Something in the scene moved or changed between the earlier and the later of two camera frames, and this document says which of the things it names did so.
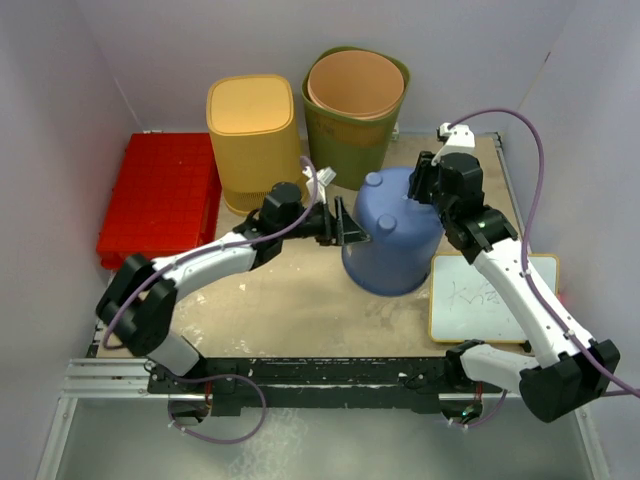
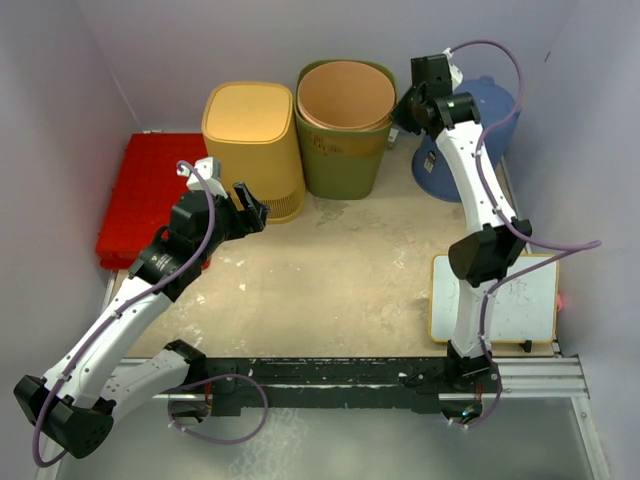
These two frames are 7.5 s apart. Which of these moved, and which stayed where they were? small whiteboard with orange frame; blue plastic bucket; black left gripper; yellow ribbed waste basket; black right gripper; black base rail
Moved: black right gripper; black left gripper; blue plastic bucket
Stayed: small whiteboard with orange frame; yellow ribbed waste basket; black base rail
